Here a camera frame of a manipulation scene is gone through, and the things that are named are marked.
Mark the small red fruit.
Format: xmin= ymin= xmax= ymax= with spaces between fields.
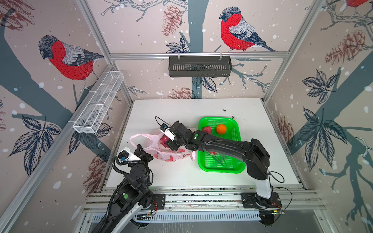
xmin=202 ymin=126 xmax=212 ymax=134

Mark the pink plastic bag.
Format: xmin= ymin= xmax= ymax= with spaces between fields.
xmin=130 ymin=130 xmax=197 ymax=162

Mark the orange fruit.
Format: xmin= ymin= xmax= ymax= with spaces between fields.
xmin=216 ymin=124 xmax=227 ymax=135

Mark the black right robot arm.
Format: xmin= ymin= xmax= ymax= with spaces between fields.
xmin=160 ymin=121 xmax=273 ymax=200

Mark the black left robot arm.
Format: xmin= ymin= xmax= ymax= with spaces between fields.
xmin=92 ymin=144 xmax=153 ymax=233

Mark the green plastic basket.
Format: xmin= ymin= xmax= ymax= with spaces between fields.
xmin=197 ymin=116 xmax=246 ymax=174

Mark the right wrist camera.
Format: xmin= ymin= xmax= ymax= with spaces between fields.
xmin=160 ymin=123 xmax=175 ymax=141

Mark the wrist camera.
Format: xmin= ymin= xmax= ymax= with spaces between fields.
xmin=160 ymin=123 xmax=175 ymax=141
xmin=117 ymin=147 xmax=141 ymax=163

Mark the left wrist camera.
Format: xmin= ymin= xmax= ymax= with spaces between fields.
xmin=117 ymin=147 xmax=141 ymax=163

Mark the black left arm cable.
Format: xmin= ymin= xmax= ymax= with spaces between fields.
xmin=112 ymin=155 xmax=129 ymax=175

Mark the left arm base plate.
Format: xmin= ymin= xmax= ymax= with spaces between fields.
xmin=143 ymin=194 xmax=166 ymax=210

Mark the black hanging wire basket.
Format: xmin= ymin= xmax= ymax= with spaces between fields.
xmin=169 ymin=56 xmax=232 ymax=78

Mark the white wire mesh shelf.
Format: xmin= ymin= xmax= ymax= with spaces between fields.
xmin=73 ymin=71 xmax=124 ymax=134

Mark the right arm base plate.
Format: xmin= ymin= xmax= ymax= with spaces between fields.
xmin=241 ymin=192 xmax=283 ymax=210

